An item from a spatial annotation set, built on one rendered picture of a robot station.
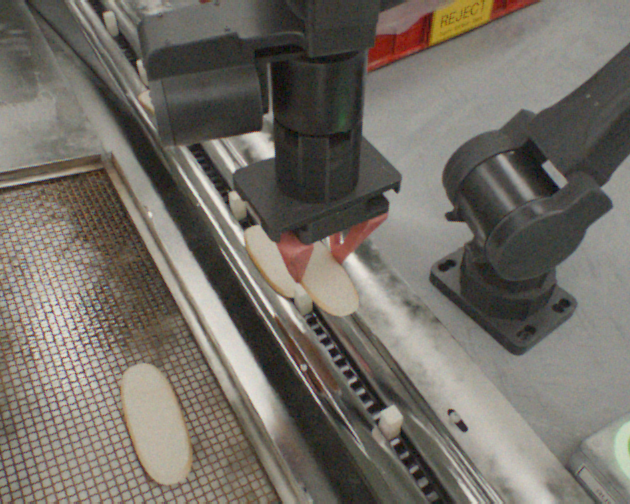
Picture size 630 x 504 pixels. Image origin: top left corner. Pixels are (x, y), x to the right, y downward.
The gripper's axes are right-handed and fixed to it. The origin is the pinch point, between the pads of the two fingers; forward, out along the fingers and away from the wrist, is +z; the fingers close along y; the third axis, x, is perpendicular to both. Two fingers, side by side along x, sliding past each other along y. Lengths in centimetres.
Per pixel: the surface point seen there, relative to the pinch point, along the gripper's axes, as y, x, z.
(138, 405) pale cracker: 16.5, 3.6, 2.5
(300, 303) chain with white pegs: 0.5, -1.9, 7.4
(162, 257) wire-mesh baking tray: 9.7, -10.3, 4.3
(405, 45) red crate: -35, -35, 9
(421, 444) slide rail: -1.4, 14.0, 8.2
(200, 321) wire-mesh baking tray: 9.5, -2.2, 4.3
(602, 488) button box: -9.5, 23.7, 5.8
